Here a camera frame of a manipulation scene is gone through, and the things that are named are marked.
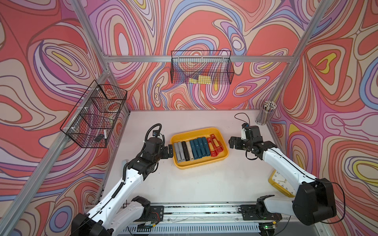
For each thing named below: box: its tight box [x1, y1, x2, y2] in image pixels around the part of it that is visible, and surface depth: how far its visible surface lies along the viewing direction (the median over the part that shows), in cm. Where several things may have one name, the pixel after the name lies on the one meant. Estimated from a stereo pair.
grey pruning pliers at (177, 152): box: [174, 142, 182, 163], surface depth 93 cm
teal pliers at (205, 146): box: [201, 136, 211, 157], surface depth 97 cm
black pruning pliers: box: [181, 141, 190, 162], surface depth 95 cm
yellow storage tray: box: [170, 127, 230, 170], surface depth 96 cm
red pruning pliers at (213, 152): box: [206, 137, 219, 157], surface depth 98 cm
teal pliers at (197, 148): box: [193, 139, 202, 158], surface depth 95 cm
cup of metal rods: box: [254, 100, 277, 126], surface depth 103 cm
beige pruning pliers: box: [185, 141, 194, 162], surface depth 95 cm
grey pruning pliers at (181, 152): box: [178, 141, 186, 162], surface depth 94 cm
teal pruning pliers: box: [189, 139, 199, 160], surface depth 95 cm
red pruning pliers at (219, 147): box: [210, 133, 224, 154], surface depth 102 cm
